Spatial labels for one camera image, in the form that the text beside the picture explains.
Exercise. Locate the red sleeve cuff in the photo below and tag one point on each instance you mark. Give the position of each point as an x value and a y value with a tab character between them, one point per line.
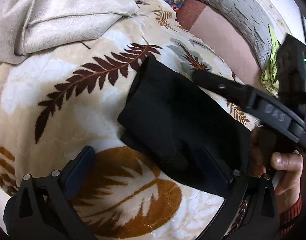
289	217

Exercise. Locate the grey quilted pillow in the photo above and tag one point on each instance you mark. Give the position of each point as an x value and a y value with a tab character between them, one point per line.
249	18

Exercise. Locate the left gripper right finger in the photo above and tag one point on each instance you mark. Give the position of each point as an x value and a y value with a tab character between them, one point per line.
249	210

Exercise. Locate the pink bolster pillow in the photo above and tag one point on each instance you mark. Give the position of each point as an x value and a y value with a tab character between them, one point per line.
214	30

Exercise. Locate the right hand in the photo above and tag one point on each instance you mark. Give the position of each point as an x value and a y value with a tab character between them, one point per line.
262	156

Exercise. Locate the green patterned folded quilt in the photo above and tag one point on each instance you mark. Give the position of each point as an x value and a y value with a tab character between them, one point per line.
269	77

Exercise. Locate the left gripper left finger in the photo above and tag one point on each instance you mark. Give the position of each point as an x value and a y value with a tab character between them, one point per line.
41	208

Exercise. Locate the beige plush blanket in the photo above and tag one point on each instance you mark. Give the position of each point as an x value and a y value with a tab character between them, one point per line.
29	26

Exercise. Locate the leaf pattern fleece blanket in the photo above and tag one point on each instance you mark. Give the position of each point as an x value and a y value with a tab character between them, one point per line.
55	103

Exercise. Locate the black pants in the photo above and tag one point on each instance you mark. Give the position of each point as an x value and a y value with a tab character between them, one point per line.
182	130

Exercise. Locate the colourful small packet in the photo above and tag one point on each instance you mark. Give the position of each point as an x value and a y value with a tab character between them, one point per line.
176	4

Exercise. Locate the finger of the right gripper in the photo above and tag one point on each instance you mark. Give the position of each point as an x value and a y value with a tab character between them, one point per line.
233	91

